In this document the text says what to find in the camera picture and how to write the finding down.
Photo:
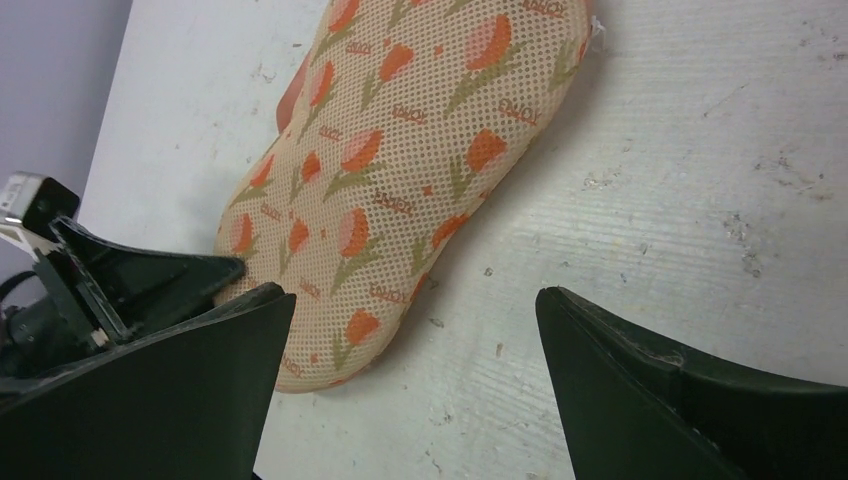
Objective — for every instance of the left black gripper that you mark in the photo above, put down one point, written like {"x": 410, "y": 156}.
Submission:
{"x": 99, "y": 294}

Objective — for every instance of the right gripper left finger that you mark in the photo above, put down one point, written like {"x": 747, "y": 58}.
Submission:
{"x": 188, "y": 402}

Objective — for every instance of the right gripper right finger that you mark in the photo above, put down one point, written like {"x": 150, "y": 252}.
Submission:
{"x": 635, "y": 404}

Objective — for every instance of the floral mesh laundry bag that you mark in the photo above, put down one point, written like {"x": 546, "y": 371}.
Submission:
{"x": 409, "y": 115}

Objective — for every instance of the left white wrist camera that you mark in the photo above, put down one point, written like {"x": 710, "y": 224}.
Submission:
{"x": 29, "y": 203}

